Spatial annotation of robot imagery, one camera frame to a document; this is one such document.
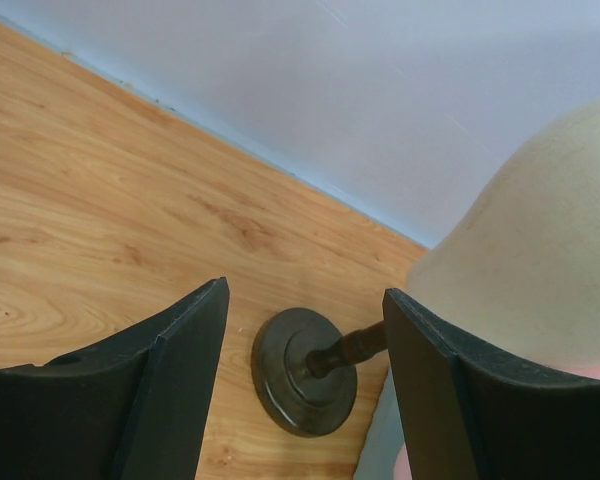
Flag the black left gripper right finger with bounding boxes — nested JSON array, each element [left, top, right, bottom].
[[383, 289, 600, 480]]

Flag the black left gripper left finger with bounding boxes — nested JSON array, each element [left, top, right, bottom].
[[0, 278, 229, 479]]

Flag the pink sport baseball cap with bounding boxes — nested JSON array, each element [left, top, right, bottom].
[[393, 366, 600, 480]]

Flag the light teal plastic bin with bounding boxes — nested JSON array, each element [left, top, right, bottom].
[[353, 369, 412, 480]]

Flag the cream mannequin head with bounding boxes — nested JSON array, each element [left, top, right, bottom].
[[406, 99, 600, 369]]

